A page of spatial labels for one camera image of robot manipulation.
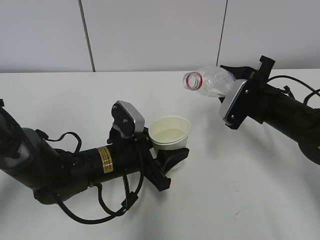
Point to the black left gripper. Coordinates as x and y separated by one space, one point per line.
135 150

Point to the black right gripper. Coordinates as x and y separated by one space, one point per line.
256 77

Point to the white paper cup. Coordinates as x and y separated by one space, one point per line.
169 133

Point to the clear water bottle red label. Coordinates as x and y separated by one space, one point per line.
210 81

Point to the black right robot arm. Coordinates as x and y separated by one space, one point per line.
296 120

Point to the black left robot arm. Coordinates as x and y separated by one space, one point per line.
27 156

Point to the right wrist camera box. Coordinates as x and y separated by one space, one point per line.
236 104

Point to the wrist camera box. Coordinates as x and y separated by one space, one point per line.
236 104
127 120

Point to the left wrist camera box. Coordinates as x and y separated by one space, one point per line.
127 120

